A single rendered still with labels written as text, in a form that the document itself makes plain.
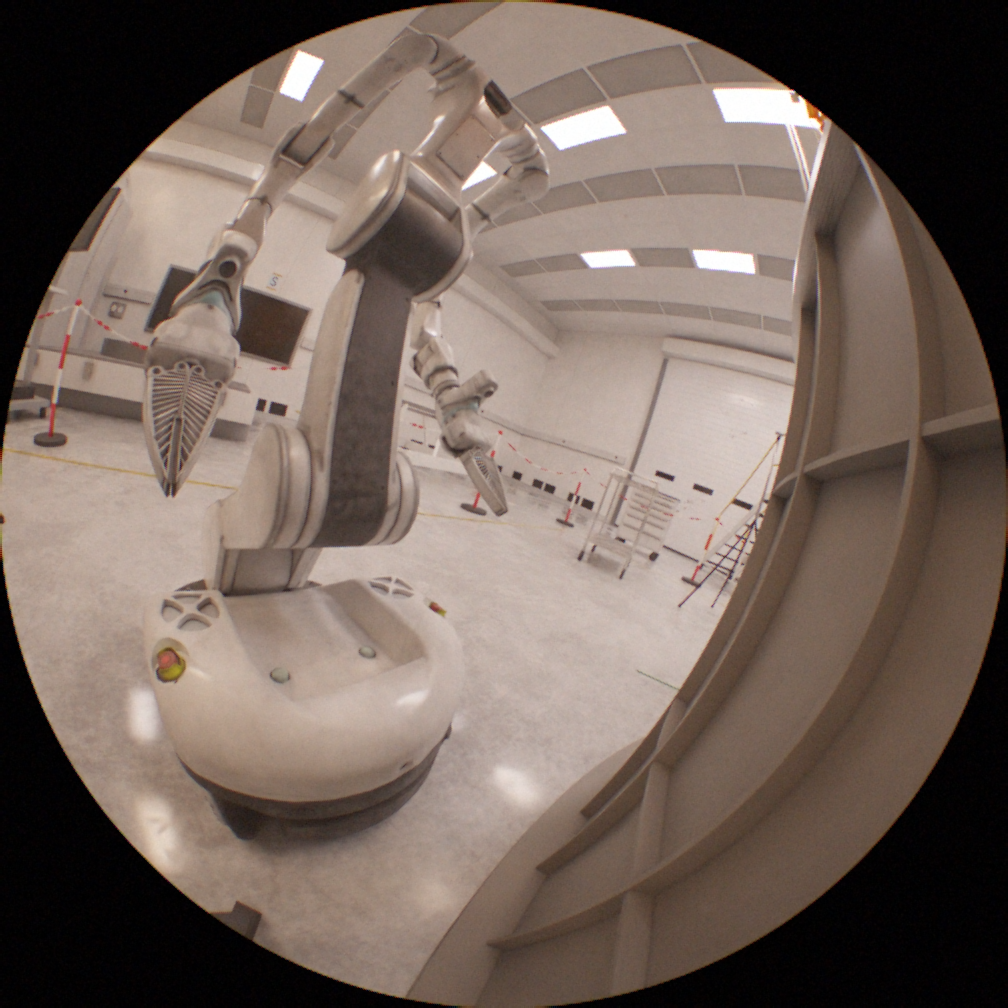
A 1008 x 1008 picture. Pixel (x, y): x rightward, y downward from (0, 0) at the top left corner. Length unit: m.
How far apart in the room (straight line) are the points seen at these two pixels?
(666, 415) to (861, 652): 8.57
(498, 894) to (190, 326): 0.87
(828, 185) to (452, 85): 0.67
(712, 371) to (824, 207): 8.52
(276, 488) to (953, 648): 0.52
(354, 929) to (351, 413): 0.77
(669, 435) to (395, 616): 8.20
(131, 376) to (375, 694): 3.71
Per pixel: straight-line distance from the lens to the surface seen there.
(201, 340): 0.37
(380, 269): 0.53
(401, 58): 0.82
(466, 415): 0.59
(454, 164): 0.73
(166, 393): 0.33
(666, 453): 8.42
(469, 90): 0.84
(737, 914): 0.28
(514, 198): 0.95
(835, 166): 0.53
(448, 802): 0.80
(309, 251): 7.53
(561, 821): 0.83
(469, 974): 0.68
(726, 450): 8.23
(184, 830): 0.75
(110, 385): 3.98
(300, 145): 0.77
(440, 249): 0.57
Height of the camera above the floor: 0.68
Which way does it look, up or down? 8 degrees down
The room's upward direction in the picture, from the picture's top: 20 degrees clockwise
